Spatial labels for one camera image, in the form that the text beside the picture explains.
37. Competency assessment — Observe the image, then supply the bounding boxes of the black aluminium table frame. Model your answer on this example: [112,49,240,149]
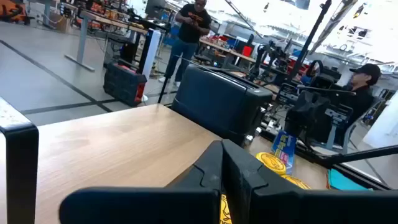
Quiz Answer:
[257,124,398,191]

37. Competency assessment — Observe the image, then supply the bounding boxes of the black red toolbox stack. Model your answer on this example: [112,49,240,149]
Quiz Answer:
[103,62,147,108]

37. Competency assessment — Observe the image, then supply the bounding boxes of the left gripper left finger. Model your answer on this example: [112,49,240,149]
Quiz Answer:
[58,139,223,224]

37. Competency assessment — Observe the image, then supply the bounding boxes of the black four-slot toaster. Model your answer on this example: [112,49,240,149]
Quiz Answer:
[170,63,274,147]

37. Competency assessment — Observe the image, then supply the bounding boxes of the yellow-lid spice jar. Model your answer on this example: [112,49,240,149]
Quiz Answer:
[255,151,287,175]
[281,174,312,190]

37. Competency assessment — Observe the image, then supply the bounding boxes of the teal square pad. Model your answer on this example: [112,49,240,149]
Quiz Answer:
[327,168,371,191]

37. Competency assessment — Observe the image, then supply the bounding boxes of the blue grey office chair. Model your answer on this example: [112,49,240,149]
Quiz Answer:
[310,96,386,155]

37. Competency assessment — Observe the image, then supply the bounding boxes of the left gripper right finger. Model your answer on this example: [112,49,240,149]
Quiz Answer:
[221,139,398,224]

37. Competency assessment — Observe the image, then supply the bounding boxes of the cardboard box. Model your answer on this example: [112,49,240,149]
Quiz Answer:
[49,12,71,32]

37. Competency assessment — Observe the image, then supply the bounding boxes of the wooden workbench grey legs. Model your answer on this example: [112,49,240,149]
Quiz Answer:
[63,9,150,72]

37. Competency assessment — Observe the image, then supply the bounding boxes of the orange black machine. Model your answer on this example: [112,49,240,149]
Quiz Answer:
[0,0,30,24]

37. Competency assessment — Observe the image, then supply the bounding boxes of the person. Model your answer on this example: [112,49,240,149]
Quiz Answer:
[334,63,382,147]
[158,0,213,88]

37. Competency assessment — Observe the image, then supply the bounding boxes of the wooden shelf black legs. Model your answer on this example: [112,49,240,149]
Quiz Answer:
[0,54,262,224]

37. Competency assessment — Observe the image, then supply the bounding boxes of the black tripod pole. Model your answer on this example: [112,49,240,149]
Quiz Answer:
[285,0,333,83]

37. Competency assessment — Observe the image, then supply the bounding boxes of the white black floor stand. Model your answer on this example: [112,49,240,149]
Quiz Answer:
[138,28,162,102]

